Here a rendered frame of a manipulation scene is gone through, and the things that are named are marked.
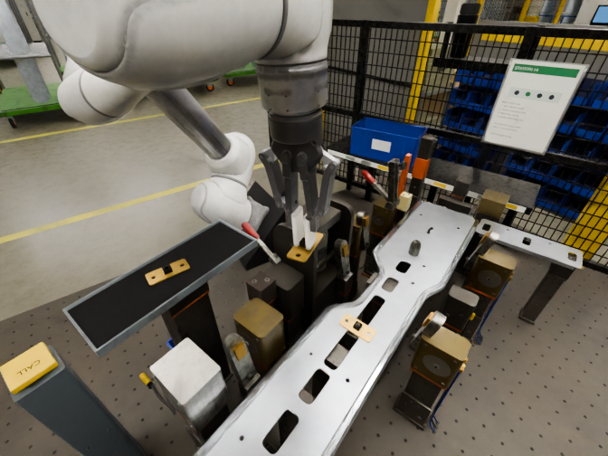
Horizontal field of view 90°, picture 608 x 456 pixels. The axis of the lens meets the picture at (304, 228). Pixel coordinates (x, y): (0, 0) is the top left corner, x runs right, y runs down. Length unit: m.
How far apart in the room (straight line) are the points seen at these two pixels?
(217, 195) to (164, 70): 0.96
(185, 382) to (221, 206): 0.74
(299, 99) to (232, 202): 0.87
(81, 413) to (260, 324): 0.35
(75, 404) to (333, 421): 0.46
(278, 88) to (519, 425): 1.04
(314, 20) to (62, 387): 0.66
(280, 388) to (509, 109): 1.26
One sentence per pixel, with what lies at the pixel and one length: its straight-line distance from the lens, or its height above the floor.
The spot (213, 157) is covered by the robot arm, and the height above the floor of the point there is 1.15.
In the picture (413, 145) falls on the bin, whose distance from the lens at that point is 1.41.
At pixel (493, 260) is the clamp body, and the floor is 1.04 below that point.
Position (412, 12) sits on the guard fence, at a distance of 2.92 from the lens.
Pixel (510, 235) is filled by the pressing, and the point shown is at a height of 1.00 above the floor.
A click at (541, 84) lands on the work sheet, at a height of 1.38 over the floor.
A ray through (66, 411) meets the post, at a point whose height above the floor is 1.05.
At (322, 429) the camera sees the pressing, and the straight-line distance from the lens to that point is 0.66.
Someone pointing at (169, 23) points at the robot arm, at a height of 1.61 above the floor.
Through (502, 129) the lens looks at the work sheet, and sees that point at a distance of 1.49.
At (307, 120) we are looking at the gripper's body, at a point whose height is 1.50.
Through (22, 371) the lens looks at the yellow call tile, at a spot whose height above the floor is 1.16.
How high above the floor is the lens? 1.62
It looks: 37 degrees down
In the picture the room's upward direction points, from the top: straight up
